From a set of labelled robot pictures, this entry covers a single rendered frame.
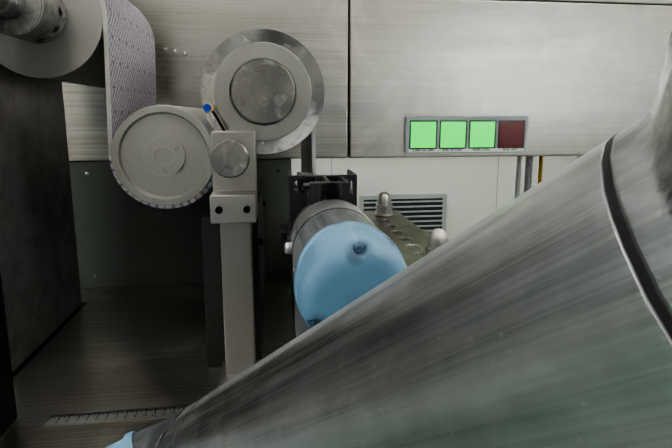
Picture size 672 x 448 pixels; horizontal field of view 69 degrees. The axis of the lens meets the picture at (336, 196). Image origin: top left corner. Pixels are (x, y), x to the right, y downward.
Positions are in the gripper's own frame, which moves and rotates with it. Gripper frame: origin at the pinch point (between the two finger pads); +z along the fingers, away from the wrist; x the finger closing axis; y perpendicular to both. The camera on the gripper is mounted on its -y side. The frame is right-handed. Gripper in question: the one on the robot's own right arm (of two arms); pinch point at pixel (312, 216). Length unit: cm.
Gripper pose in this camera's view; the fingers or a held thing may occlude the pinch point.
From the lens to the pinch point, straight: 65.2
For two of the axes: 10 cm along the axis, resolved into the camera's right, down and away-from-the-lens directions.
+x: -9.9, 0.2, -1.3
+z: -1.3, -1.6, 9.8
